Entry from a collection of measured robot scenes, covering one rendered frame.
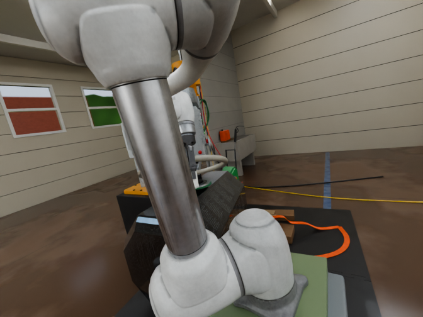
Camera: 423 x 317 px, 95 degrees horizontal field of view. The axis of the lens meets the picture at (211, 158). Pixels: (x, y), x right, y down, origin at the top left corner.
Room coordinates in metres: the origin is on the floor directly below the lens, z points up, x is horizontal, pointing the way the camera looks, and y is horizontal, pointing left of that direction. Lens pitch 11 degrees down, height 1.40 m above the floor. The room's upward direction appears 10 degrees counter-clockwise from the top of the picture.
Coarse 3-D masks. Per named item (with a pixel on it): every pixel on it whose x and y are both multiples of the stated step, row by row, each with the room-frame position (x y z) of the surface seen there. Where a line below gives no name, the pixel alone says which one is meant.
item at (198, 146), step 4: (196, 108) 1.61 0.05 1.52; (196, 116) 1.61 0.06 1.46; (196, 120) 1.61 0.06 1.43; (196, 124) 1.61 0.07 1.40; (196, 128) 1.61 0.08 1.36; (196, 132) 1.61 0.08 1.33; (196, 136) 1.61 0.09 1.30; (200, 136) 1.61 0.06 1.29; (196, 140) 1.61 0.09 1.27; (200, 140) 1.61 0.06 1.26; (196, 144) 1.61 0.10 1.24; (200, 144) 1.61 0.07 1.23; (204, 144) 1.72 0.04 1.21; (196, 148) 1.61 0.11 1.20; (200, 148) 1.61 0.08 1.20; (204, 148) 1.61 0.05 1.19; (196, 152) 1.61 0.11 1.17; (204, 152) 1.61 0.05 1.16
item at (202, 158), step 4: (196, 156) 0.85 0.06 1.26; (200, 156) 0.85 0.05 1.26; (204, 156) 0.86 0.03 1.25; (208, 156) 0.87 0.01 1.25; (212, 156) 0.88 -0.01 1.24; (216, 156) 0.90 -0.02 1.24; (220, 156) 0.93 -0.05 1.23; (196, 160) 0.84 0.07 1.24; (200, 160) 0.85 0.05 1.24; (204, 160) 0.86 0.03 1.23; (208, 160) 0.87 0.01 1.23; (212, 160) 0.89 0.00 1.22; (216, 160) 0.90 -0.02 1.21; (220, 160) 0.93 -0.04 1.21; (224, 160) 0.96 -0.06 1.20; (220, 164) 1.11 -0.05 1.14; (224, 164) 1.06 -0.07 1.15; (208, 168) 1.21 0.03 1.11; (212, 168) 1.19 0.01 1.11; (216, 168) 1.17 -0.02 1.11; (200, 172) 1.24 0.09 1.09; (204, 172) 1.23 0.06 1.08; (140, 176) 0.96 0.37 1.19
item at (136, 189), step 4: (136, 184) 2.40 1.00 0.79; (128, 188) 2.31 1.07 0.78; (132, 188) 2.28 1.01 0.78; (136, 188) 2.25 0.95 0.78; (140, 188) 2.22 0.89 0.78; (144, 188) 2.19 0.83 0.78; (124, 192) 2.23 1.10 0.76; (128, 192) 2.19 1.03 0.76; (132, 192) 2.16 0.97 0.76; (136, 192) 2.12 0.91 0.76; (140, 192) 2.09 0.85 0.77; (144, 192) 2.05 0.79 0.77
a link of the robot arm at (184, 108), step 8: (176, 96) 0.90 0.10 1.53; (184, 96) 0.91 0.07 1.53; (176, 104) 0.88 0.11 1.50; (184, 104) 0.89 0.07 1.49; (192, 104) 0.92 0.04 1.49; (176, 112) 0.87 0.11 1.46; (184, 112) 0.87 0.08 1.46; (192, 112) 0.90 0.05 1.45; (184, 120) 0.86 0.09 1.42; (192, 120) 0.89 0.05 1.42
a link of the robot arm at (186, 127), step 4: (180, 124) 0.86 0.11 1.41; (184, 124) 0.86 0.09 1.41; (188, 124) 0.86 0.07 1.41; (192, 124) 0.88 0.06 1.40; (180, 128) 0.86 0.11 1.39; (184, 128) 0.85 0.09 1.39; (188, 128) 0.85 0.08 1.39; (192, 128) 0.86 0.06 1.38; (184, 132) 0.85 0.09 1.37; (188, 132) 0.85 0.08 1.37; (192, 132) 0.86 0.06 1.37
